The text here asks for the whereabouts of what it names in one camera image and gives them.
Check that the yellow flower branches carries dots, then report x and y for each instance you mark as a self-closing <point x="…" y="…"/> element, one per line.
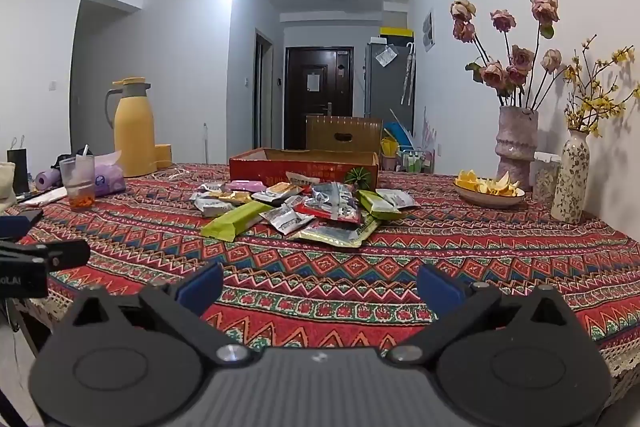
<point x="595" y="104"/>

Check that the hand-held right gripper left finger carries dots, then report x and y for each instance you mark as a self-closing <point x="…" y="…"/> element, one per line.
<point x="200" y="289"/>

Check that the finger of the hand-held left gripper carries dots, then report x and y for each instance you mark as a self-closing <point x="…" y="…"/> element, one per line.
<point x="17" y="224"/>
<point x="65" y="253"/>

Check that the clear glass jar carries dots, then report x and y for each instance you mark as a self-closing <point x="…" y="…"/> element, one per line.
<point x="545" y="179"/>

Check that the white folded umbrella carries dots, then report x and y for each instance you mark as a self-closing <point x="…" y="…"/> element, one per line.
<point x="408" y="74"/>

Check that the cluttered storage shelf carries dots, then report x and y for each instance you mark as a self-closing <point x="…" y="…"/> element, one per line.
<point x="407" y="159"/>

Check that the wall picture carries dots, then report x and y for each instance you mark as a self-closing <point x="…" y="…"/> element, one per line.
<point x="428" y="31"/>

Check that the clear plastic drink cup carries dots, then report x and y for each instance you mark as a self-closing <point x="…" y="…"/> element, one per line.
<point x="77" y="187"/>

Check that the pink ceramic vase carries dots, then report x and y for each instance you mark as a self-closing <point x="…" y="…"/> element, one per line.
<point x="517" y="147"/>

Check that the grey refrigerator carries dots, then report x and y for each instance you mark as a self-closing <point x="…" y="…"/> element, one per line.
<point x="385" y="92"/>

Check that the white cloth bag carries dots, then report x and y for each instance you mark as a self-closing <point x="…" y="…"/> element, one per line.
<point x="7" y="187"/>

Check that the yellow box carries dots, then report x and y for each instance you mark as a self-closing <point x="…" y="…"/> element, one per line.
<point x="400" y="33"/>

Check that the white paper notice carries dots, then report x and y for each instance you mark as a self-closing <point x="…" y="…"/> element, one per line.
<point x="313" y="81"/>

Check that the purple tissue pack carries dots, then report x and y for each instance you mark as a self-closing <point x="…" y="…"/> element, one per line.
<point x="107" y="179"/>

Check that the interior door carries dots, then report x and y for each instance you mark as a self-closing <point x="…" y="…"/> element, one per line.
<point x="263" y="92"/>

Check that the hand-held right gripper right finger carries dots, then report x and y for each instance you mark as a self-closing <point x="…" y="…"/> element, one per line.
<point x="440" y="287"/>

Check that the long green snack packet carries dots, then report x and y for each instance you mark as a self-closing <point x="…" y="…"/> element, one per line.
<point x="235" y="222"/>

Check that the pink snack packet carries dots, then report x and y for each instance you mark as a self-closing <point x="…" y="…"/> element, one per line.
<point x="245" y="186"/>

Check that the brown chair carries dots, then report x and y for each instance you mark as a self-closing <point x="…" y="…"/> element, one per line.
<point x="320" y="134"/>

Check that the clear plastic bag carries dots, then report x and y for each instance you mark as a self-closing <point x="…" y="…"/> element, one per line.
<point x="386" y="56"/>

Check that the pile of snack packets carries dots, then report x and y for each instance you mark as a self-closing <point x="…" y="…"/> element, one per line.
<point x="330" y="207"/>

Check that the white paper sheet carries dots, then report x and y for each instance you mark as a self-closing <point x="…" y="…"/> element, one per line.
<point x="50" y="196"/>

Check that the dried pink roses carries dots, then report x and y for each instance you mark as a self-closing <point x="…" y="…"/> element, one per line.
<point x="495" y="74"/>

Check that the yellow thermos jug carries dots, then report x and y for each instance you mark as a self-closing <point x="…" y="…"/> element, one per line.
<point x="132" y="137"/>

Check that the dark entrance door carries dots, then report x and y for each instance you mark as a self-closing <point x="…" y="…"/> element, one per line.
<point x="300" y="107"/>

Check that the purple rolled mat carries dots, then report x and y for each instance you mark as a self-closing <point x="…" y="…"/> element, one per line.
<point x="47" y="179"/>

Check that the patterned red tablecloth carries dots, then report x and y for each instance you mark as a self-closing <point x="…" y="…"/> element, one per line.
<point x="325" y="287"/>

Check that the red cardboard box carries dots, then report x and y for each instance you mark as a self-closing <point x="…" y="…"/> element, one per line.
<point x="280" y="169"/>

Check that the dark cloth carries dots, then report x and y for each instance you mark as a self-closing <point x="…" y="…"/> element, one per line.
<point x="64" y="162"/>

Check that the black paper bag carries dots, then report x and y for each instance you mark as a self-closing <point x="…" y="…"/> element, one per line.
<point x="17" y="167"/>

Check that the floral patterned vase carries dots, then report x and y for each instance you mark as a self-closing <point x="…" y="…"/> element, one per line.
<point x="570" y="177"/>

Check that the shallow beige bowl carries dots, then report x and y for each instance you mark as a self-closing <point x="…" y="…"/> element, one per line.
<point x="487" y="199"/>

